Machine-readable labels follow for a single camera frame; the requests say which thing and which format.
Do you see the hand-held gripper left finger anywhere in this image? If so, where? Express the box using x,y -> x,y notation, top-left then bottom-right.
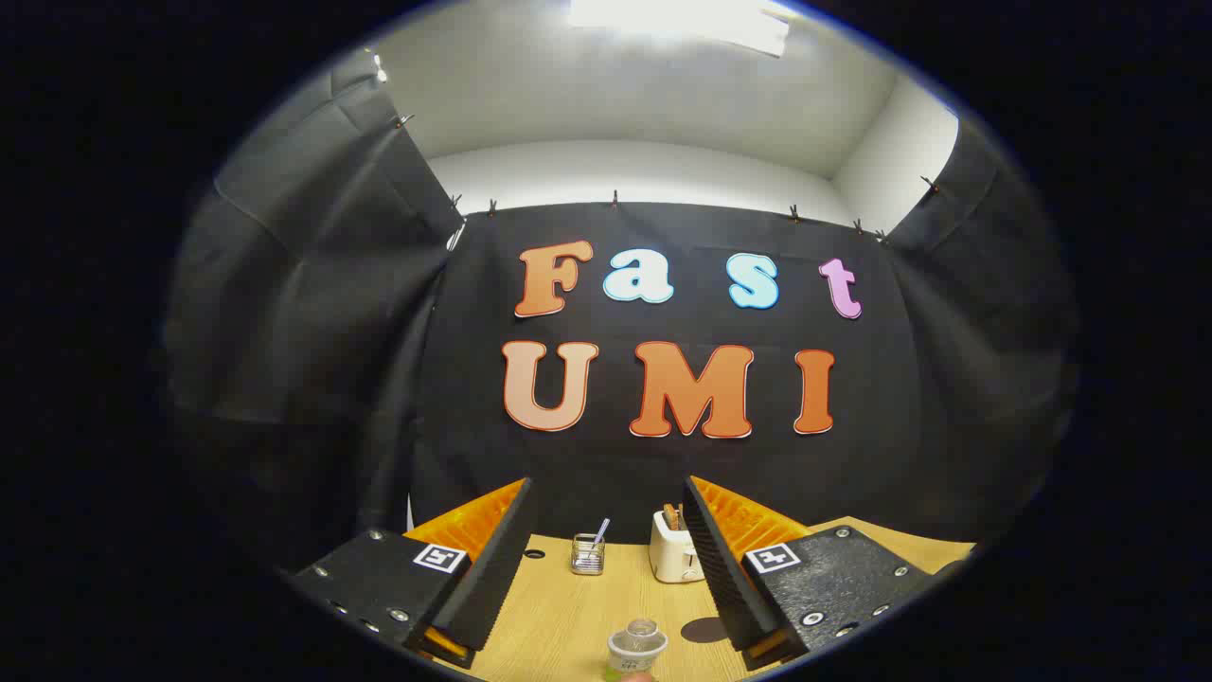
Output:
284,476 -> 536,669

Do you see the wooden table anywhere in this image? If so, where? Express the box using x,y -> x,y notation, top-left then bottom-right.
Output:
407,516 -> 976,682

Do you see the white toaster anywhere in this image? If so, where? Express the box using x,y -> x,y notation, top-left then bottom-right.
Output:
650,510 -> 706,584

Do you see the clear juice bottle white label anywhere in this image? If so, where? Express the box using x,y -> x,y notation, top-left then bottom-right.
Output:
606,619 -> 669,681

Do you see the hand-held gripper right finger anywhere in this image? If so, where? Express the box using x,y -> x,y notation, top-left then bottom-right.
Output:
682,476 -> 948,672

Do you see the ceiling light panel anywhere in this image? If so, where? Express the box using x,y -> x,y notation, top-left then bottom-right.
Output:
568,0 -> 792,58

